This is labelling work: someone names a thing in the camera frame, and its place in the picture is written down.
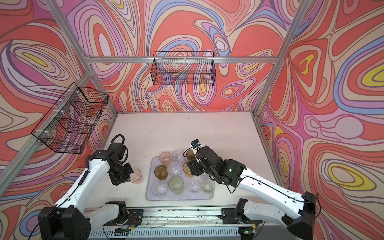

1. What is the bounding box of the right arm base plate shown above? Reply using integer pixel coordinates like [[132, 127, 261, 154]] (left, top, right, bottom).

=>
[[218, 208, 263, 226]]

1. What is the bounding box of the yellow smooth cup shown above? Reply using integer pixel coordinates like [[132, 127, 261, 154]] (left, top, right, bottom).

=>
[[183, 162, 193, 178]]

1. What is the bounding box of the clear tumbler back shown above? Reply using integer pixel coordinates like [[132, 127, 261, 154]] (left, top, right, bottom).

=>
[[168, 162, 183, 177]]

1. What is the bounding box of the black wire basket back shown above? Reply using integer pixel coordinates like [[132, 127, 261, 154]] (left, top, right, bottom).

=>
[[151, 50, 216, 86]]

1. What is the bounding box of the pink textured cup back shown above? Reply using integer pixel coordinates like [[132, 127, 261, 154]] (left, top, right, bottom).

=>
[[159, 152, 172, 167]]

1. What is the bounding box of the black wire basket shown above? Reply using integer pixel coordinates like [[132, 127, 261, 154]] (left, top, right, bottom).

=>
[[151, 50, 216, 86], [31, 83, 109, 154]]

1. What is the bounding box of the dark amber textured cup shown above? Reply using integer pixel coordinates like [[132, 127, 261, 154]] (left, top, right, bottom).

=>
[[154, 165, 168, 180]]

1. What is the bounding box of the black wire basket left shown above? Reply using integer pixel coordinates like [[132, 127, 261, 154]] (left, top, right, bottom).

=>
[[31, 83, 109, 154]]

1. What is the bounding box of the tall pale green cup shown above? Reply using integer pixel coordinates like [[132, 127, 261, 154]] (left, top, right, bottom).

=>
[[168, 176, 184, 195]]

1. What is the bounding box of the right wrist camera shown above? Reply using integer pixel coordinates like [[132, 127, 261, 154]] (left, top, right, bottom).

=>
[[191, 139, 201, 149]]

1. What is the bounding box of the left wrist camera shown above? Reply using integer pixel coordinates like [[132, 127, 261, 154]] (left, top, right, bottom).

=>
[[109, 143, 128, 164]]

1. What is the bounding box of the clear faceted glass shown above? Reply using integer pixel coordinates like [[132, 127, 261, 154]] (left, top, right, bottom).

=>
[[172, 150, 186, 164]]

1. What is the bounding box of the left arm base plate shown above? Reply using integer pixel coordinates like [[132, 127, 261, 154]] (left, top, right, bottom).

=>
[[104, 209, 144, 227]]

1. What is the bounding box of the pale green textured cup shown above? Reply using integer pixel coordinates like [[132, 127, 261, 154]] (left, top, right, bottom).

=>
[[202, 179, 216, 194]]

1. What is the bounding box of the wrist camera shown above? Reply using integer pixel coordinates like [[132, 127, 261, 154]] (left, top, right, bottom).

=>
[[191, 139, 201, 149], [109, 143, 128, 164]]

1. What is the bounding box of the small clear glass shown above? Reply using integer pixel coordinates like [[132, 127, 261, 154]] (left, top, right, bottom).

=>
[[188, 180, 201, 195]]

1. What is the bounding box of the lavender plastic tray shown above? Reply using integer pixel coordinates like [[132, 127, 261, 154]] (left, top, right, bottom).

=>
[[146, 156, 214, 201]]

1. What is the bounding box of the olive amber textured cup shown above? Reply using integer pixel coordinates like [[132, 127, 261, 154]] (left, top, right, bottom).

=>
[[186, 149, 196, 162]]

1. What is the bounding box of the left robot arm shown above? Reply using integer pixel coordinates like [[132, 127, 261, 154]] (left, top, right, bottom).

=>
[[38, 150, 133, 240]]

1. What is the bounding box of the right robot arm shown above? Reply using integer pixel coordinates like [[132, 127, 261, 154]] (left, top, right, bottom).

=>
[[187, 141, 318, 240]]

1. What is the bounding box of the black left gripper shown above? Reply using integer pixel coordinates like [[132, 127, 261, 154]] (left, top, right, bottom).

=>
[[109, 161, 134, 185]]

